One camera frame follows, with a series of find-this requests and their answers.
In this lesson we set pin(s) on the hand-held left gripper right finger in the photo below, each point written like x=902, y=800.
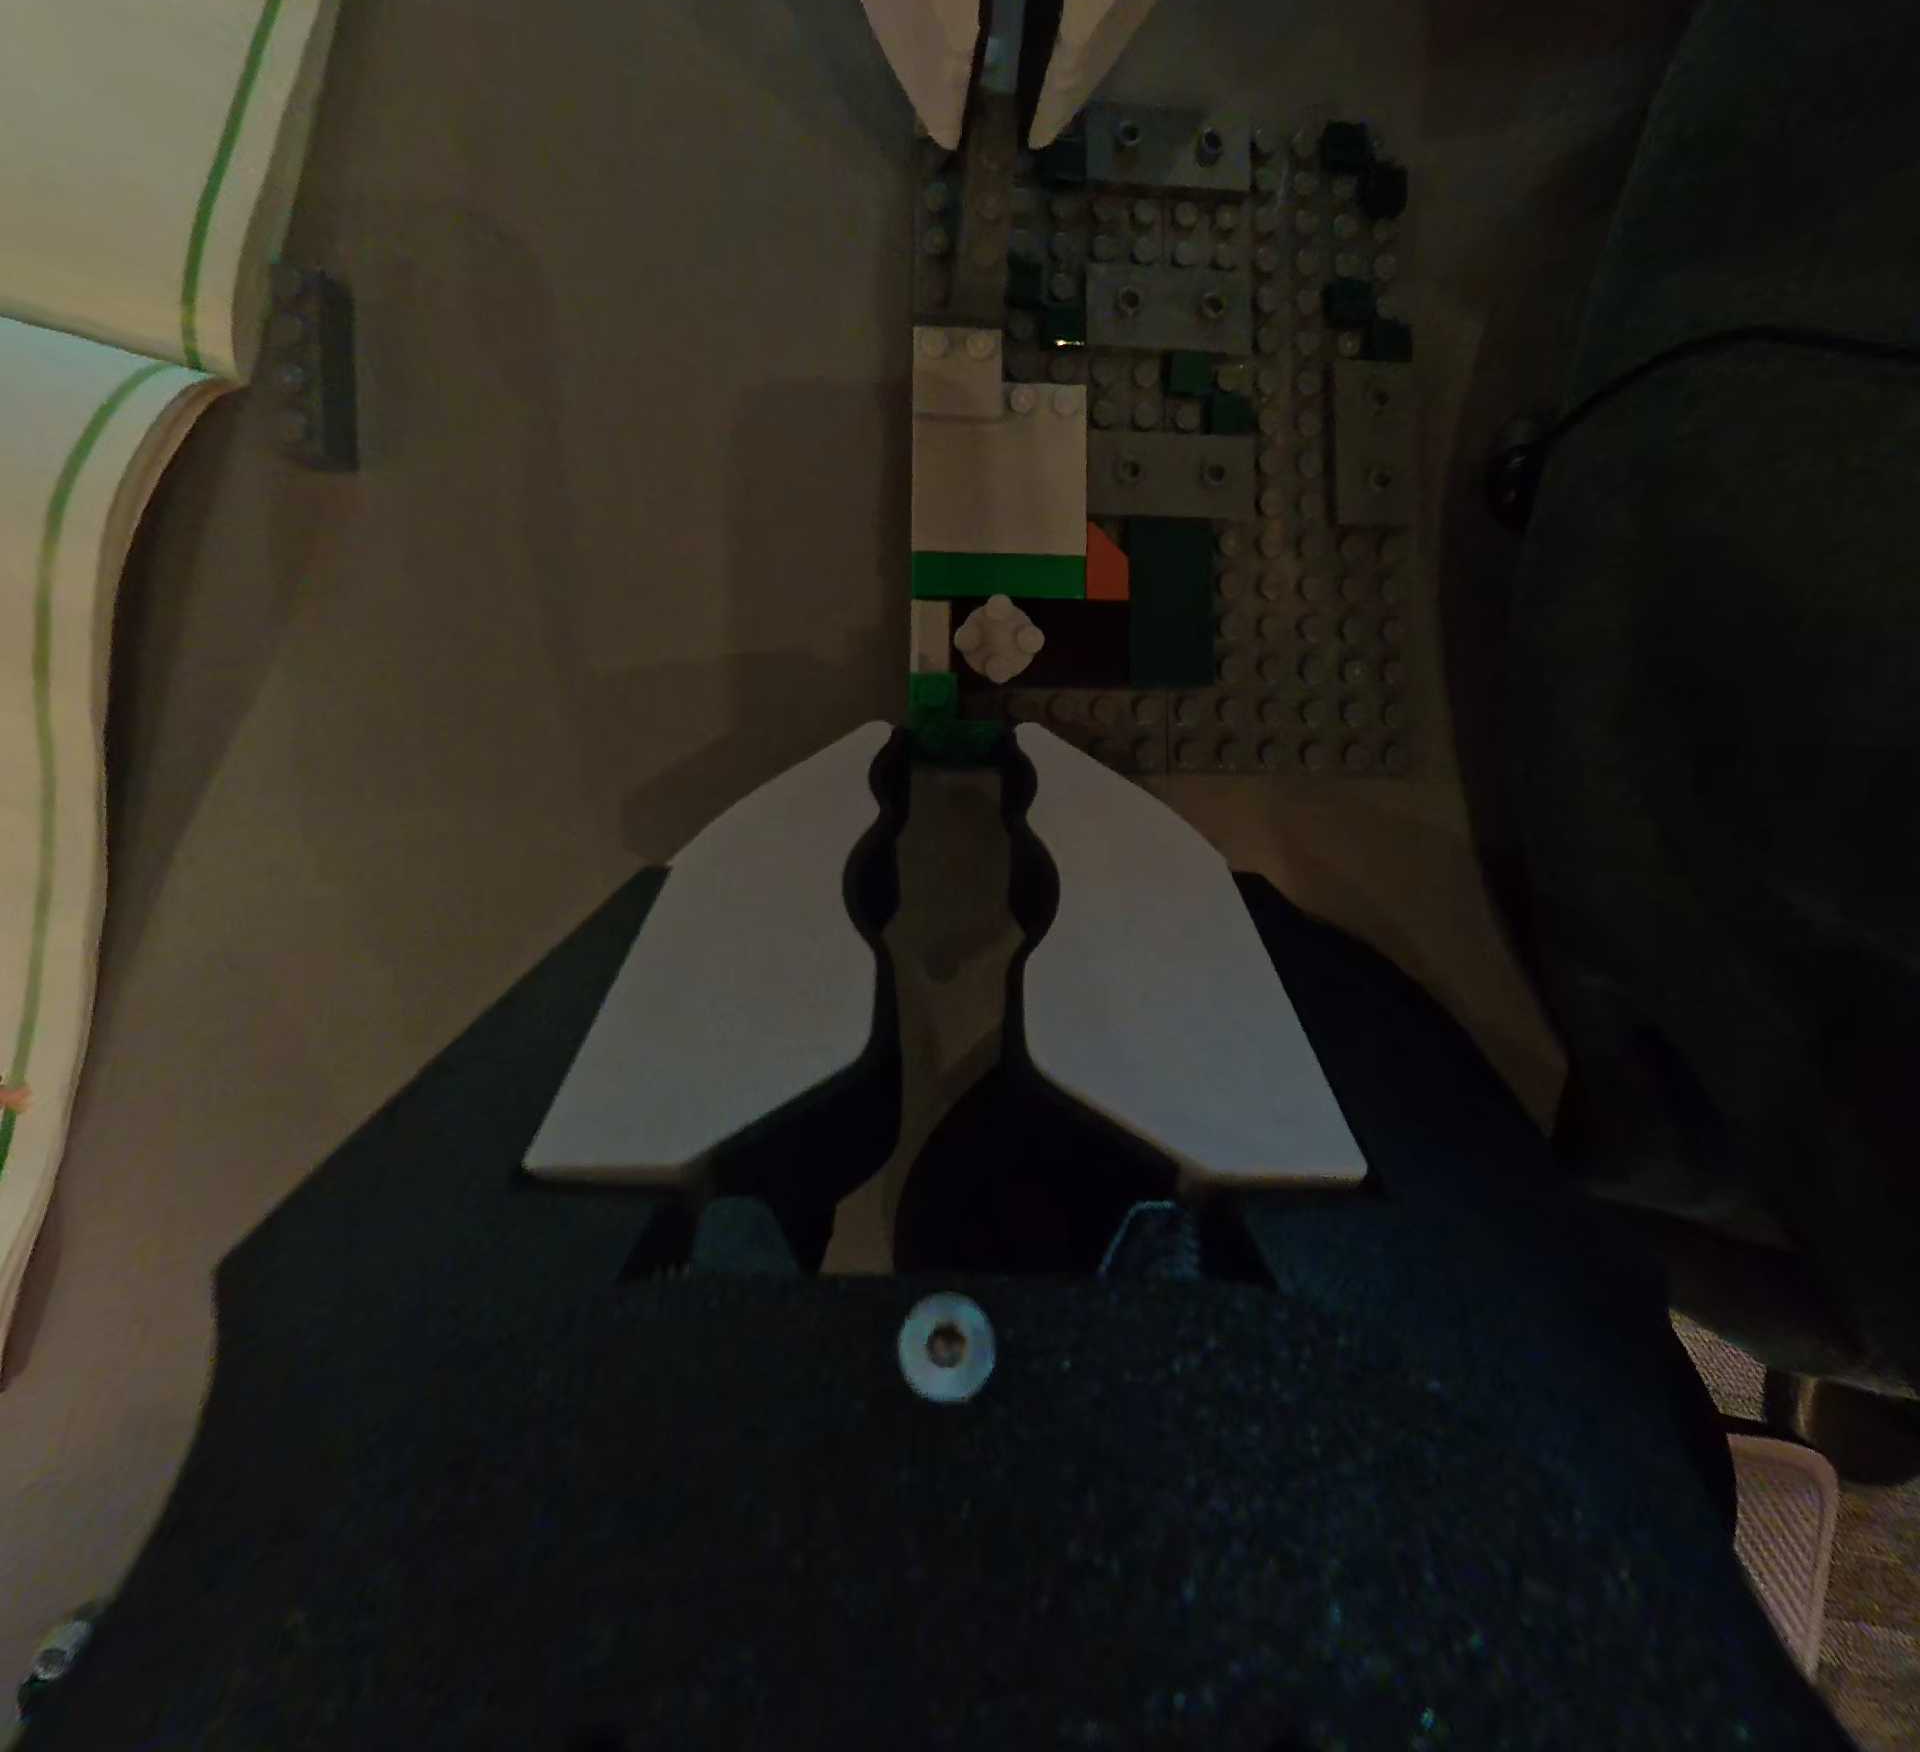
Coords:
x=1170, y=987

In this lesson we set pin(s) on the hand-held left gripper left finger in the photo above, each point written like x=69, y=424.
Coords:
x=720, y=987

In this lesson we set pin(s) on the small green brick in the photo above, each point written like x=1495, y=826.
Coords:
x=943, y=721

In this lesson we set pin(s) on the grey studded baseplate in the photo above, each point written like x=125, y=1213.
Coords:
x=1320, y=642

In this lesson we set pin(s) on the grey two-stud flat plate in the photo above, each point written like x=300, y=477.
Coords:
x=1166, y=310
x=1377, y=449
x=1166, y=147
x=1166, y=475

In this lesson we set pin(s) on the dark green small bricks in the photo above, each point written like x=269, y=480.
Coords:
x=1362, y=166

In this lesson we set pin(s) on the black flat plate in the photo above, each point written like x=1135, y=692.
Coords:
x=1083, y=642

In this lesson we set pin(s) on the dark green flat plate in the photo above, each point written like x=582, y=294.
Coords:
x=1172, y=606

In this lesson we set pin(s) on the white round stud piece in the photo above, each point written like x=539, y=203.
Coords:
x=997, y=637

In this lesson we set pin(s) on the orange slope piece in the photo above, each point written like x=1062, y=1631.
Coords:
x=1108, y=565

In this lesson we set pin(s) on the bright green flat plate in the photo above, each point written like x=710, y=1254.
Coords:
x=997, y=575

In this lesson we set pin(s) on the white brick block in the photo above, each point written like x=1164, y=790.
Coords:
x=997, y=477

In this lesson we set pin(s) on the loose dark grey brick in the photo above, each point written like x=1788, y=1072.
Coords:
x=313, y=372

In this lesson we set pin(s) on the building instruction booklet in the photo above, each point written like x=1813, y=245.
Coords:
x=137, y=57

